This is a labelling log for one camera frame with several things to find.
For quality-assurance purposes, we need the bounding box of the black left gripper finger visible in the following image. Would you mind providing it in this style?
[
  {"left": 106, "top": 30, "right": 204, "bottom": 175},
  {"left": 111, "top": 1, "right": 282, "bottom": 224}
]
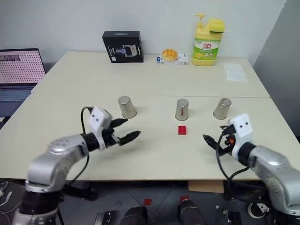
[
  {"left": 119, "top": 130, "right": 142, "bottom": 147},
  {"left": 110, "top": 118, "right": 129, "bottom": 129}
]

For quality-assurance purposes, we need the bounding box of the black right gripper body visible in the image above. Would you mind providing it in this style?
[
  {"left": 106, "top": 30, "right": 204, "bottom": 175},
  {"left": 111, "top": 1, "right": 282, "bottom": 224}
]
[{"left": 216, "top": 125, "right": 236, "bottom": 157}]

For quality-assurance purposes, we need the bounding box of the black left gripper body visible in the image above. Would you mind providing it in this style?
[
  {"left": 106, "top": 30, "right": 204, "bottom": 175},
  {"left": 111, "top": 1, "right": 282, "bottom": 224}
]
[{"left": 102, "top": 126, "right": 122, "bottom": 149}]

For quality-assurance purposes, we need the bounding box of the upturned steel cup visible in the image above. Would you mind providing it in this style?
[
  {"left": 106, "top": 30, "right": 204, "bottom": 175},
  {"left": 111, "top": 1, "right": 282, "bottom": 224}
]
[
  {"left": 117, "top": 95, "right": 137, "bottom": 119},
  {"left": 174, "top": 98, "right": 189, "bottom": 121},
  {"left": 212, "top": 97, "right": 232, "bottom": 120}
]

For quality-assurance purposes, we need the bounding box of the brown cardboard piece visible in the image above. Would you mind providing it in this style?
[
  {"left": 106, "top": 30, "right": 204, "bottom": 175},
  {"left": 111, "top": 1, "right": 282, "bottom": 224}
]
[{"left": 187, "top": 180, "right": 225, "bottom": 194}]

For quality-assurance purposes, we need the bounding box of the black table foot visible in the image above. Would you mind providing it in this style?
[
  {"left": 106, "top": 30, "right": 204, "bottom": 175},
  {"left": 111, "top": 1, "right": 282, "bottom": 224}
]
[
  {"left": 223, "top": 180, "right": 268, "bottom": 203},
  {"left": 62, "top": 180, "right": 98, "bottom": 201}
]

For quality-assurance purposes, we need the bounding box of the black product box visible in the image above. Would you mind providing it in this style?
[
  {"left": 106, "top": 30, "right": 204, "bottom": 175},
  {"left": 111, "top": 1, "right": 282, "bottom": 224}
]
[{"left": 102, "top": 30, "right": 144, "bottom": 64}]

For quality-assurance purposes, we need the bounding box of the dark rounded shape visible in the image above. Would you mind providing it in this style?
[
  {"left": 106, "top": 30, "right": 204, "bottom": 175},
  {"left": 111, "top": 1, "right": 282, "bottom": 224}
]
[
  {"left": 122, "top": 205, "right": 149, "bottom": 225},
  {"left": 177, "top": 199, "right": 205, "bottom": 225}
]

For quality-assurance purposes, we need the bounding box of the white and blue carton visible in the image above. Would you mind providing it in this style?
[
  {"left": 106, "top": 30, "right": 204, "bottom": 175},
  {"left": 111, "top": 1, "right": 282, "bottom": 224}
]
[{"left": 155, "top": 53, "right": 189, "bottom": 67}]

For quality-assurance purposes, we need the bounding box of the yellow dish soap bottle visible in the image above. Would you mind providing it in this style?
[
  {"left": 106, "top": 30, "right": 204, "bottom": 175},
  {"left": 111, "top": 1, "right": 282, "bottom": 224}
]
[{"left": 192, "top": 13, "right": 222, "bottom": 67}]

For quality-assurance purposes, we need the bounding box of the golden bread bun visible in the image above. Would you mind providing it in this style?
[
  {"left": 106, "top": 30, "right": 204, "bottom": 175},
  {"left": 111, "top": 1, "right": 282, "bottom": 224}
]
[{"left": 161, "top": 48, "right": 180, "bottom": 62}]

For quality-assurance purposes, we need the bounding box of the yellow sponge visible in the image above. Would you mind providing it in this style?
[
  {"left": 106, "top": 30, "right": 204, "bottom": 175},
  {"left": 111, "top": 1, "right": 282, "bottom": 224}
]
[{"left": 209, "top": 18, "right": 226, "bottom": 34}]

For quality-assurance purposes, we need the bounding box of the laptop with pink screen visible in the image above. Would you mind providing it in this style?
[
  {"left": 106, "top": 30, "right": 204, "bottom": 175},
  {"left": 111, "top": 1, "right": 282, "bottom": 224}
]
[{"left": 0, "top": 48, "right": 46, "bottom": 118}]

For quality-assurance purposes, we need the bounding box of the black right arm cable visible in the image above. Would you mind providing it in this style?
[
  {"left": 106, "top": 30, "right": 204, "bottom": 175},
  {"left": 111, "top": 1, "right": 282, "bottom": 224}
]
[{"left": 216, "top": 132, "right": 250, "bottom": 181}]

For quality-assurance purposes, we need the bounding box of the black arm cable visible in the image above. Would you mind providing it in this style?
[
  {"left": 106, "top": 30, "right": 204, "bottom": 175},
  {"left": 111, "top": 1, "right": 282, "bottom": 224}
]
[
  {"left": 65, "top": 106, "right": 95, "bottom": 183},
  {"left": 216, "top": 132, "right": 250, "bottom": 181}
]

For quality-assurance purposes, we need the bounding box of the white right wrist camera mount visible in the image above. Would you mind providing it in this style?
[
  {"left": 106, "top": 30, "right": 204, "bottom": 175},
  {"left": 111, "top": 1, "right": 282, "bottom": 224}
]
[{"left": 228, "top": 113, "right": 254, "bottom": 158}]

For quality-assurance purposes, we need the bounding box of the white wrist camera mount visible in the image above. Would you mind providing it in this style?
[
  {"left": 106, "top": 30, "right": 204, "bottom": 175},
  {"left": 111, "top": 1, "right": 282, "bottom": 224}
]
[
  {"left": 228, "top": 113, "right": 254, "bottom": 158},
  {"left": 88, "top": 106, "right": 113, "bottom": 150}
]

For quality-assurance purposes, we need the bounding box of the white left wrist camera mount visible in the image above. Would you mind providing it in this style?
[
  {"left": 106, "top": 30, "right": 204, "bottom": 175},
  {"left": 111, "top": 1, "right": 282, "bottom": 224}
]
[{"left": 88, "top": 106, "right": 113, "bottom": 150}]

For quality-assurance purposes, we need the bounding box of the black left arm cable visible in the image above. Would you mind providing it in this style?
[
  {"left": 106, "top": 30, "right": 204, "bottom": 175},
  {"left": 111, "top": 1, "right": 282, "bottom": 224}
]
[{"left": 65, "top": 106, "right": 95, "bottom": 183}]

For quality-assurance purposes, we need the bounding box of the small black floor bracket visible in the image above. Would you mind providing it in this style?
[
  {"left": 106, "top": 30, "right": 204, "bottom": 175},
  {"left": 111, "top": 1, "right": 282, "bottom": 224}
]
[
  {"left": 222, "top": 209, "right": 242, "bottom": 225},
  {"left": 94, "top": 210, "right": 113, "bottom": 225}
]

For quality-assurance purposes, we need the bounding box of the white floor cable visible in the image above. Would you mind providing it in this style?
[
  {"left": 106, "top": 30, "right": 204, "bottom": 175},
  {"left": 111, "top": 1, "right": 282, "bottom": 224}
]
[{"left": 0, "top": 182, "right": 13, "bottom": 207}]

